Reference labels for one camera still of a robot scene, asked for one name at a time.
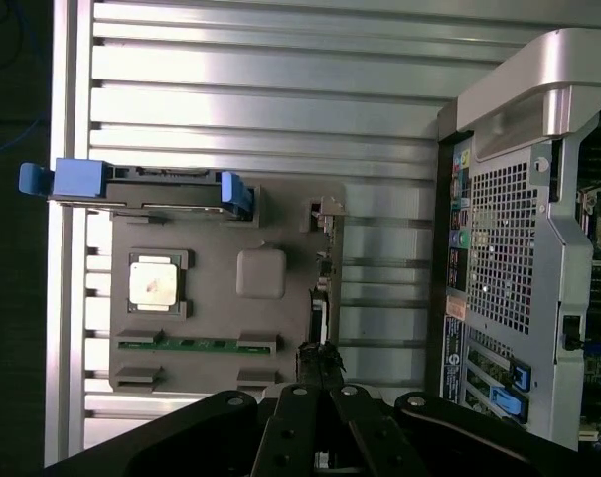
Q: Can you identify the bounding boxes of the blue expansion slot latch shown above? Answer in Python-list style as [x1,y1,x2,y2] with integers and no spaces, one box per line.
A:
[487,386,530,425]
[509,364,533,395]

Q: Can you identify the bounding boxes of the grey open PC case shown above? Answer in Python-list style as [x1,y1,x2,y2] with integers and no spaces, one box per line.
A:
[422,27,601,454]

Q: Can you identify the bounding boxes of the hard disk in blue caddy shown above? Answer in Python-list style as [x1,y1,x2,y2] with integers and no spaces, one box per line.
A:
[19,157,257,224]

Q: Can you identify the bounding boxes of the grey parts rack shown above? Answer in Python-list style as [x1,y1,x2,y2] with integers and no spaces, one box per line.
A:
[107,180,350,398]

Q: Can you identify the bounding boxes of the blue network cable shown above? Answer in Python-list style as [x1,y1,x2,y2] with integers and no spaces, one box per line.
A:
[0,0,52,163]

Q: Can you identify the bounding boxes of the silver CPU chip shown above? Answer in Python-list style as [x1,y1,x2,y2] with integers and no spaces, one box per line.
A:
[127,254,181,308]

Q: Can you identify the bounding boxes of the CPU socket with metal frame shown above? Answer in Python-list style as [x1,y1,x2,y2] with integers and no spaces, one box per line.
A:
[577,186,601,257]

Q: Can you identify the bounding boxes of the green RAM stick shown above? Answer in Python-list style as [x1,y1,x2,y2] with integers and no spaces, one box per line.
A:
[117,337,277,352]

